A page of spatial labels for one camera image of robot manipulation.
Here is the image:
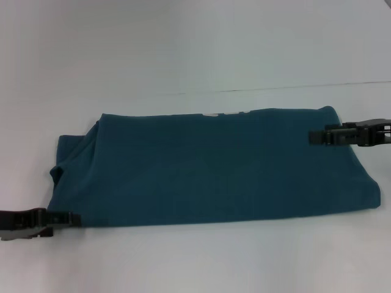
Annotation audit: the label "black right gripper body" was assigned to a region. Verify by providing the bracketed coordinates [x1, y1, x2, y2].
[343, 118, 391, 149]

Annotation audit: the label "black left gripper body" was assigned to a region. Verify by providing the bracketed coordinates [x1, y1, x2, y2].
[0, 209, 20, 232]

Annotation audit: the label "teal blue shirt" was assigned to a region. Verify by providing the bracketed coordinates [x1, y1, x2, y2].
[43, 105, 382, 230]

